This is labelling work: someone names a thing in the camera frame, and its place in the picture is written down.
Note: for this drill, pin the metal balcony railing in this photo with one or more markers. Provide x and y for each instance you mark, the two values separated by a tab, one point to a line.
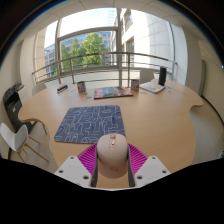
100	54

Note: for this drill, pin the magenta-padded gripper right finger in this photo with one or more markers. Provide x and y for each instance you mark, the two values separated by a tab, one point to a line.
151	169

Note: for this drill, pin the black cylindrical speaker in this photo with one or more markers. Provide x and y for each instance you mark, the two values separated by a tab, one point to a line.
162	76

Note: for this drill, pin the beige computer mouse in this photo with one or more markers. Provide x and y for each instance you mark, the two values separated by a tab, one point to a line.
112	156

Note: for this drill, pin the small printed card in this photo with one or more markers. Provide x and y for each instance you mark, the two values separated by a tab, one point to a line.
87	96

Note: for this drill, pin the red and black magazine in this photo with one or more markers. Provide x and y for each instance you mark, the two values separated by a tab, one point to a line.
112	92

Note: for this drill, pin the white chair with wooden legs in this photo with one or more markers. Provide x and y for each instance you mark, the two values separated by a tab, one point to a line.
15	138

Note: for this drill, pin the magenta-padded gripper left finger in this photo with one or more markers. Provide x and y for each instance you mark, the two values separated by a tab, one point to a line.
70	169

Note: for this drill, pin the green door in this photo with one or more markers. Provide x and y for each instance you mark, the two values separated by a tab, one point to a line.
202	78

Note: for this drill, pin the printed mug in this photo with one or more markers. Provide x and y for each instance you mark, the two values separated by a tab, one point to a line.
81	87
135	85

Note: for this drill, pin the blue patterned mouse pad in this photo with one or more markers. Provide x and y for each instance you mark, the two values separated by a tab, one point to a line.
88	123

